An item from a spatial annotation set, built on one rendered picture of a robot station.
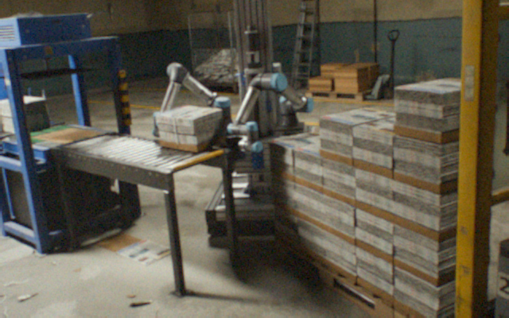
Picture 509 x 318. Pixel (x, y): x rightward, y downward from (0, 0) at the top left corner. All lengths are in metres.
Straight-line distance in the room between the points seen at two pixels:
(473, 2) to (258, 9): 2.35
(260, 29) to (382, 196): 1.84
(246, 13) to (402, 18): 6.39
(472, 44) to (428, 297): 1.29
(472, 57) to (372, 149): 0.92
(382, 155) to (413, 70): 7.58
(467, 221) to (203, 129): 1.94
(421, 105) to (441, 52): 7.53
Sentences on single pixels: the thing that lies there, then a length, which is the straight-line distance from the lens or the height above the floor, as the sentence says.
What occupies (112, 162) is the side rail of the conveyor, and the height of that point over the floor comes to 0.79.
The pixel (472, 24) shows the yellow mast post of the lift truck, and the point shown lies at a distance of 2.08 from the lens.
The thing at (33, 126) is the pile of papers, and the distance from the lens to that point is 5.06.
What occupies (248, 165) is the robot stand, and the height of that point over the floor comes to 0.53.
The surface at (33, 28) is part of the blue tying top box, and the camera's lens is 4.36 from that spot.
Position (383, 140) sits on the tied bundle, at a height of 1.02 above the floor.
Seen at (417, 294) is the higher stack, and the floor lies 0.28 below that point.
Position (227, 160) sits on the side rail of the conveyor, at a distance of 3.55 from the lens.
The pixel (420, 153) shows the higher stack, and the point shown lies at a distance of 2.57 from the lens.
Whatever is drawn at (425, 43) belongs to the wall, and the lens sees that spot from 10.15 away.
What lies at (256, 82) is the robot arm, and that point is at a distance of 3.68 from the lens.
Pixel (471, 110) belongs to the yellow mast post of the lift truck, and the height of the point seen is 1.28.
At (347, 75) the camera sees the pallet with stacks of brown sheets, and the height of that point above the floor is 0.45.
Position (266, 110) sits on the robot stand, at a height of 0.92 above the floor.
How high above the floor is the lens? 1.69
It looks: 15 degrees down
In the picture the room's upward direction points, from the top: 4 degrees counter-clockwise
